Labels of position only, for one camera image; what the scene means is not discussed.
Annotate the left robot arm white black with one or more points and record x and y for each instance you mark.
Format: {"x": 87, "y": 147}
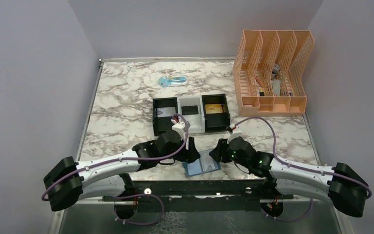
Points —
{"x": 70, "y": 181}

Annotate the black right tray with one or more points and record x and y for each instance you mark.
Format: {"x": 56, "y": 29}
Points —
{"x": 216, "y": 122}

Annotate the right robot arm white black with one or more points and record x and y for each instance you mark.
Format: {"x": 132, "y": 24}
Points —
{"x": 340, "y": 185}

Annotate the grey item in organizer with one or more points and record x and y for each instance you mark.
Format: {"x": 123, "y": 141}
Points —
{"x": 276, "y": 86}

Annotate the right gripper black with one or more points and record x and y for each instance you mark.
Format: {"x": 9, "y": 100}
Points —
{"x": 219, "y": 153}

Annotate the blue leather card holder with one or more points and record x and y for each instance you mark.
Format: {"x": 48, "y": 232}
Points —
{"x": 204, "y": 164}

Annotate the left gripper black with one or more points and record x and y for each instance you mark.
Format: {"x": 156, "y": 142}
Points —
{"x": 189, "y": 155}

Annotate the gold card in right tray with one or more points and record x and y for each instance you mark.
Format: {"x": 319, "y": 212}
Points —
{"x": 214, "y": 108}

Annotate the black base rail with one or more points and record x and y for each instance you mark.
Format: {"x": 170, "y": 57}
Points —
{"x": 257, "y": 188}

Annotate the black tray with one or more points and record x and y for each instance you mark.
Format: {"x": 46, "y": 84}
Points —
{"x": 216, "y": 122}
{"x": 162, "y": 124}

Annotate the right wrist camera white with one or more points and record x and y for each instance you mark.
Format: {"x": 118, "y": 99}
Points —
{"x": 234, "y": 131}

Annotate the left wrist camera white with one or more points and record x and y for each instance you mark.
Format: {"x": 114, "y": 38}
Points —
{"x": 181, "y": 127}

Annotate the white middle tray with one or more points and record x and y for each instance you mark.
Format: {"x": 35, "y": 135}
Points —
{"x": 197, "y": 122}

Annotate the orange plastic file organizer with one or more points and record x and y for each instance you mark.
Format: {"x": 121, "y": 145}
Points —
{"x": 258, "y": 51}

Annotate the black card in middle tray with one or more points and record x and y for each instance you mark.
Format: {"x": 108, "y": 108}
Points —
{"x": 190, "y": 110}

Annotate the silver card in left tray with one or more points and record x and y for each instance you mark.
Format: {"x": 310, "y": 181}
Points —
{"x": 165, "y": 111}

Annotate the blue blister pack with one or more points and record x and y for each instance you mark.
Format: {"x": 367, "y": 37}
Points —
{"x": 171, "y": 81}

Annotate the black left tray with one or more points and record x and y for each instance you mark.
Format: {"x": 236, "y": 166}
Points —
{"x": 162, "y": 124}

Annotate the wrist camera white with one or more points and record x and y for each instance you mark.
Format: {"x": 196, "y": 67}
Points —
{"x": 234, "y": 131}
{"x": 181, "y": 127}

